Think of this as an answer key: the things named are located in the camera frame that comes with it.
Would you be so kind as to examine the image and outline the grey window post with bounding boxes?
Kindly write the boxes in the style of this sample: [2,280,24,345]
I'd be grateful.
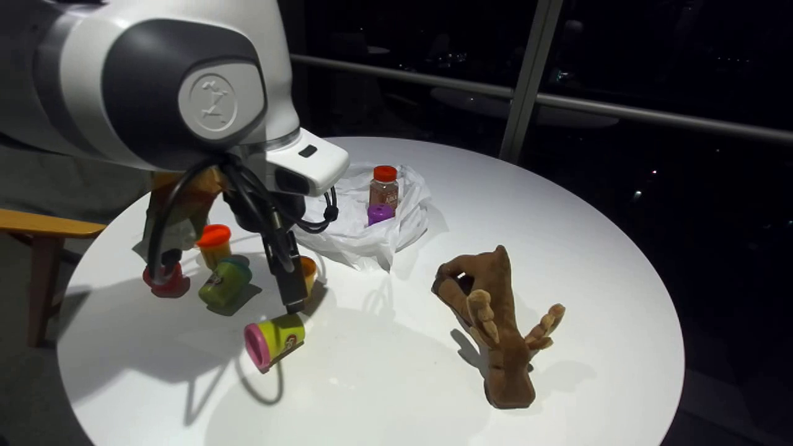
[498,0,565,164]

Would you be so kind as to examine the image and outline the grey armchair wooden arms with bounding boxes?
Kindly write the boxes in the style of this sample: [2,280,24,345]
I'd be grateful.
[0,140,157,349]

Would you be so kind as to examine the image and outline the yellow-green tub pink lid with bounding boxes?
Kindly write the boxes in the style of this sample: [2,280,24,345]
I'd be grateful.
[242,313,306,376]

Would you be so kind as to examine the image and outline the red green ball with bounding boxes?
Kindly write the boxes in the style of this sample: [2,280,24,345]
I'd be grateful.
[141,261,193,299]

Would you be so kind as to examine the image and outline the brown spice jar orange lid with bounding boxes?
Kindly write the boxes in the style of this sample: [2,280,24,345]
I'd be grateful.
[367,164,400,213]

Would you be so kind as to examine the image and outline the tan wooden mount plate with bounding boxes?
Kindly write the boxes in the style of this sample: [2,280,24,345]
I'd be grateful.
[147,164,228,219]

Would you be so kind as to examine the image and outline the yellow tub orange lid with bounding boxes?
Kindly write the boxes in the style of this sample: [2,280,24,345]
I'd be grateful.
[193,224,234,272]

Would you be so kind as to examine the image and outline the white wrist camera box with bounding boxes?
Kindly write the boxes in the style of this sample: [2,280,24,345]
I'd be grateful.
[261,123,351,198]

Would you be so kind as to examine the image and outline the brown plush reindeer toy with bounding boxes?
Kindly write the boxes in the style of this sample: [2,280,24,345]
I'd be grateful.
[427,242,569,411]

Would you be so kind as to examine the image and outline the green tub red label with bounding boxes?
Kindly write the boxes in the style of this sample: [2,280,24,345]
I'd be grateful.
[195,256,255,317]

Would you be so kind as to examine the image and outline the white plastic bag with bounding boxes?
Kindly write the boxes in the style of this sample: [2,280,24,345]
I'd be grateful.
[299,158,447,272]

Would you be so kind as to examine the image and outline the small purple container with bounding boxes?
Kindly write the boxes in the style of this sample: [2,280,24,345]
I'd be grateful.
[363,203,395,229]

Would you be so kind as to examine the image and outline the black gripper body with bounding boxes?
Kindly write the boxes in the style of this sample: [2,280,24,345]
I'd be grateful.
[221,184,290,250]

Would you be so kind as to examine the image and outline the grey horizontal window rail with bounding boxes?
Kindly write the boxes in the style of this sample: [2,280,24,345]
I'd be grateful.
[287,53,793,146]

